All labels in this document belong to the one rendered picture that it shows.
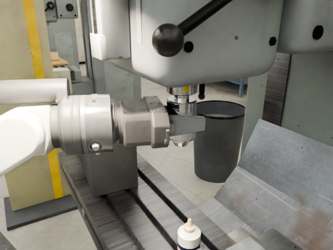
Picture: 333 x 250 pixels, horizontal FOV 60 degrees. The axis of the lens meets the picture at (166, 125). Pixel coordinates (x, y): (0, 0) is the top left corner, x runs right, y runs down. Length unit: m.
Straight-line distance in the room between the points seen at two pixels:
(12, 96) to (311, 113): 0.61
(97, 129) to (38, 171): 1.96
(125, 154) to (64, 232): 1.53
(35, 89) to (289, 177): 0.59
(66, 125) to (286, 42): 0.31
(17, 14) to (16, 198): 1.28
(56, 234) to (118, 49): 1.92
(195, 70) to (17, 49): 1.83
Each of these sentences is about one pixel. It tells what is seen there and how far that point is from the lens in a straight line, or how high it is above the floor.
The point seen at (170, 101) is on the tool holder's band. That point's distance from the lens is 0.44.
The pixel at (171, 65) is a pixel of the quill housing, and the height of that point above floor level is 1.34.
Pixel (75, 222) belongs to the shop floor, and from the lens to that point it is 2.26.
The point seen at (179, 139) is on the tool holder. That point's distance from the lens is 0.45.
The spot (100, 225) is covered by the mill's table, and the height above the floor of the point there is 0.96.
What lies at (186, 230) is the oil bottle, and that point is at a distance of 0.52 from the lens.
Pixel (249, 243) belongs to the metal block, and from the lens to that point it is 0.44.
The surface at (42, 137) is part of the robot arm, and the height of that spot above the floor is 1.24.
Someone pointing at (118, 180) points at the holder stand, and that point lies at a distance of 0.76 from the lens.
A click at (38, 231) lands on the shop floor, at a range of 2.28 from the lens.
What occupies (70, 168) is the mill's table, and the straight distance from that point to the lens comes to 0.92.
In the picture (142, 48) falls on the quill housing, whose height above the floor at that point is 1.36.
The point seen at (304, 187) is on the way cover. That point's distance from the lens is 0.74.
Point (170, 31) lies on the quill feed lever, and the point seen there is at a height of 1.38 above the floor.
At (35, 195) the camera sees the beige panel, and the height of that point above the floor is 0.11.
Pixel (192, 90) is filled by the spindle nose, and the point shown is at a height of 1.29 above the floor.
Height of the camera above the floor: 1.39
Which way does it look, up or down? 21 degrees down
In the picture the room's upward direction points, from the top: straight up
